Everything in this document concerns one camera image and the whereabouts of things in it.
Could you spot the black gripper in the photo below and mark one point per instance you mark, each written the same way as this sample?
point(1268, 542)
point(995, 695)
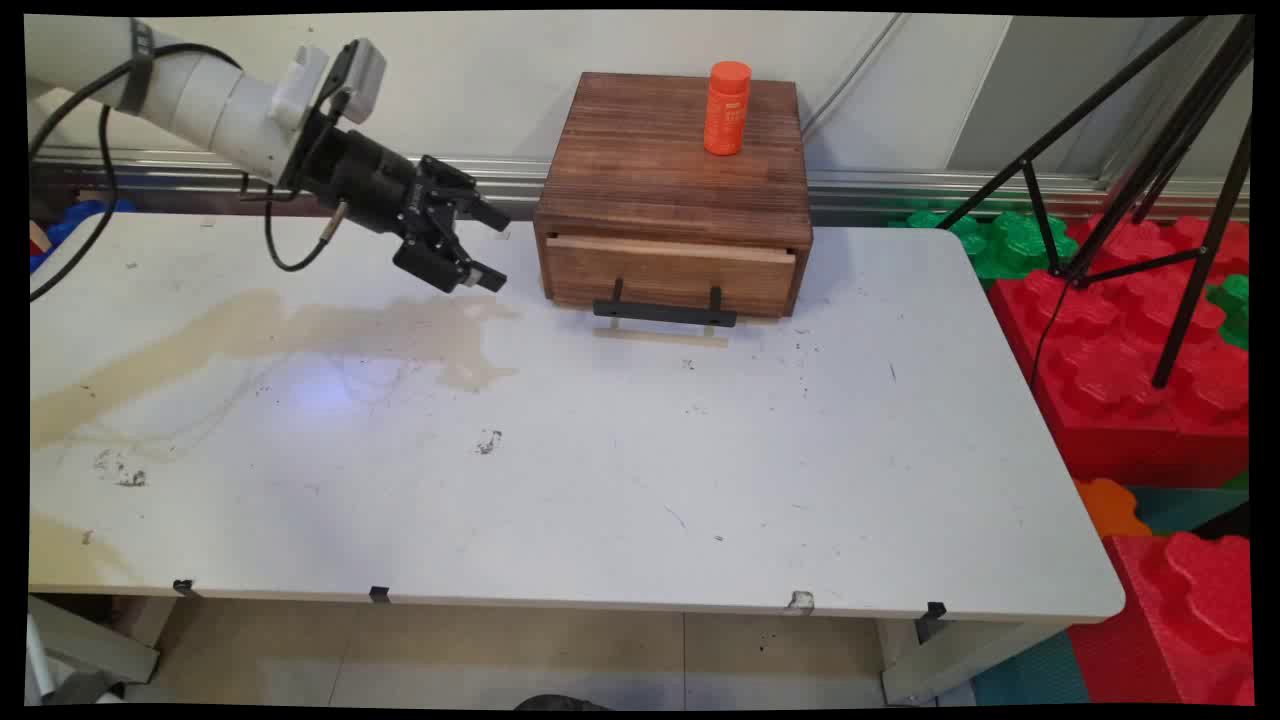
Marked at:
point(365, 180)

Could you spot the dark wooden cabinet box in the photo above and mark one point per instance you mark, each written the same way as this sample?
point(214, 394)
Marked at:
point(670, 160)

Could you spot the orange plastic bottle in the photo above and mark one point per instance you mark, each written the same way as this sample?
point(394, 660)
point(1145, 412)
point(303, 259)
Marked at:
point(727, 110)

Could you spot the black table edge clip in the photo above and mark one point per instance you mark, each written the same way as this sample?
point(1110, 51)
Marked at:
point(183, 588)
point(934, 615)
point(379, 594)

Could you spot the blue foam block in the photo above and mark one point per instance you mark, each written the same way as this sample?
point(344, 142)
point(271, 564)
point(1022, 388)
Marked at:
point(70, 222)

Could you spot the grey tape piece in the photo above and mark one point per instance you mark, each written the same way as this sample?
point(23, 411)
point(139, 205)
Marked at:
point(800, 601)

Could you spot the white table leg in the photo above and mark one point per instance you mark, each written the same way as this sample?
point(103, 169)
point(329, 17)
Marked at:
point(950, 665)
point(90, 645)

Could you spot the large red foam block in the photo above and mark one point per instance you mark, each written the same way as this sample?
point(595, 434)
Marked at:
point(1120, 370)

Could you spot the orange foam block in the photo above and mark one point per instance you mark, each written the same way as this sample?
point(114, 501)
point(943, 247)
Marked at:
point(1108, 508)

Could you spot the teal foam mat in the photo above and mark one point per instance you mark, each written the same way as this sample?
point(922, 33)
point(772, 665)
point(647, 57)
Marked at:
point(1035, 675)

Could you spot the black tripod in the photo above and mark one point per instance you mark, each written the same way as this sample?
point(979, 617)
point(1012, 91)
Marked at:
point(1190, 110)

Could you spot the small green foam block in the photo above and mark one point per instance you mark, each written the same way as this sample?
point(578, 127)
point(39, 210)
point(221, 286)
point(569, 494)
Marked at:
point(1232, 310)

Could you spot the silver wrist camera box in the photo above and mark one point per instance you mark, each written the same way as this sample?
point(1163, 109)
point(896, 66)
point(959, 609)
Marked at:
point(362, 72)

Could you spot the aluminium wall rail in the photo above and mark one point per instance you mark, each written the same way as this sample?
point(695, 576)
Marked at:
point(900, 185)

